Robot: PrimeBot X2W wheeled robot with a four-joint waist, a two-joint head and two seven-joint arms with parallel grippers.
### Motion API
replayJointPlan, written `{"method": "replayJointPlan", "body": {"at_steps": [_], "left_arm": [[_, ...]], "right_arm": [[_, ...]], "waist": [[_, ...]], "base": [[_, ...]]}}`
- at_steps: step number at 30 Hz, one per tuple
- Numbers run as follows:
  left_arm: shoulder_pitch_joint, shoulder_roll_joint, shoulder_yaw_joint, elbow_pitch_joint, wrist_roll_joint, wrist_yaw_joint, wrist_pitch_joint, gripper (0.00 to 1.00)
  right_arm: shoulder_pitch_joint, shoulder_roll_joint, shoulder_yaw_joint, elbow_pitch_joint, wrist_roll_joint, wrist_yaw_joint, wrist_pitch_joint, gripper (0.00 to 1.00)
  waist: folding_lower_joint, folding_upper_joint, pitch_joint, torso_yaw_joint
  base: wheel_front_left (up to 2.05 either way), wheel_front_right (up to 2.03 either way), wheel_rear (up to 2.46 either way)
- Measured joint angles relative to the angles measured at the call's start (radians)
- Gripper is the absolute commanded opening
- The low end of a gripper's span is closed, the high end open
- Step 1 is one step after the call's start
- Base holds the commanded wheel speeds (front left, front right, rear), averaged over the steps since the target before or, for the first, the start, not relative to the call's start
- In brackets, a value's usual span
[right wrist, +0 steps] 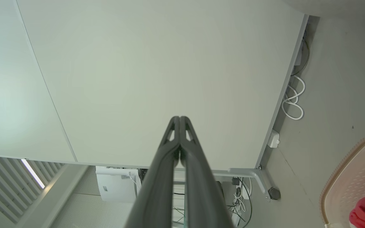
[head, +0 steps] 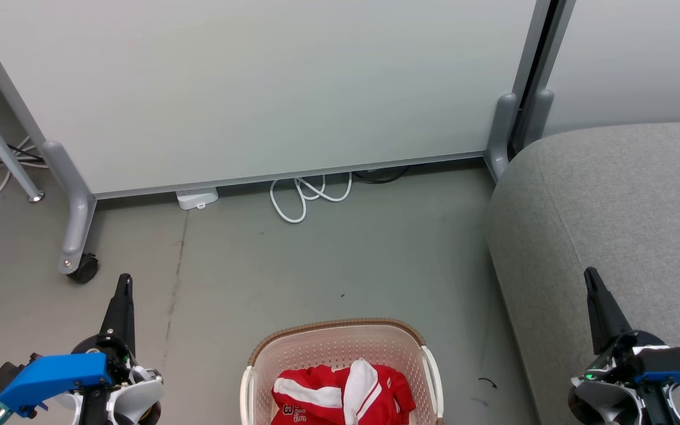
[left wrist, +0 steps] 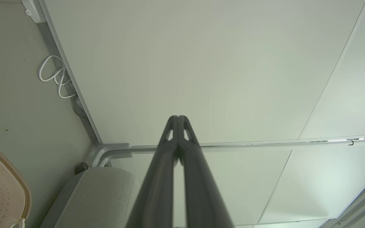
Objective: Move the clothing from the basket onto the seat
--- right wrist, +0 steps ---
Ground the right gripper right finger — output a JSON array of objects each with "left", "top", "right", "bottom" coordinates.
[{"left": 180, "top": 116, "right": 234, "bottom": 228}]

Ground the large white partition panel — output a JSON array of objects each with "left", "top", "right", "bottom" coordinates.
[{"left": 15, "top": 0, "right": 310, "bottom": 170}]

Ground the beige perforated laundry basket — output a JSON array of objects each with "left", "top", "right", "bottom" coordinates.
[{"left": 320, "top": 133, "right": 365, "bottom": 228}]

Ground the ceiling light strip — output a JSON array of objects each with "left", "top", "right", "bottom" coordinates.
[{"left": 21, "top": 158, "right": 46, "bottom": 189}]

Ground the white floor cable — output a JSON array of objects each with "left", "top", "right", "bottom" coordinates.
[{"left": 233, "top": 177, "right": 252, "bottom": 213}]

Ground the white power adapter box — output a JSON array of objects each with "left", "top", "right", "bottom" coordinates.
[{"left": 267, "top": 130, "right": 280, "bottom": 149}]

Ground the black caster wheel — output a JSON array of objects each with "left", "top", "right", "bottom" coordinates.
[{"left": 268, "top": 187, "right": 281, "bottom": 200}]

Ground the black floor cable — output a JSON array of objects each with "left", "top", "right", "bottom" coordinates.
[{"left": 227, "top": 177, "right": 253, "bottom": 228}]

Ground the white appliance box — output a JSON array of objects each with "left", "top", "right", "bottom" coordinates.
[{"left": 95, "top": 166, "right": 138, "bottom": 203}]

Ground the coiled white cable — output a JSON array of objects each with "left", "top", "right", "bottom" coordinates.
[{"left": 281, "top": 74, "right": 306, "bottom": 121}]

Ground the grey table leg with caster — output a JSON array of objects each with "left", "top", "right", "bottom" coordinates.
[{"left": 228, "top": 167, "right": 272, "bottom": 202}]

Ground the black power cable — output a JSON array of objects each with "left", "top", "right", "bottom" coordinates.
[{"left": 292, "top": 38, "right": 310, "bottom": 76}]

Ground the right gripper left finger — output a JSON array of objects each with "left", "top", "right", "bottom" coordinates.
[{"left": 125, "top": 116, "right": 181, "bottom": 228}]

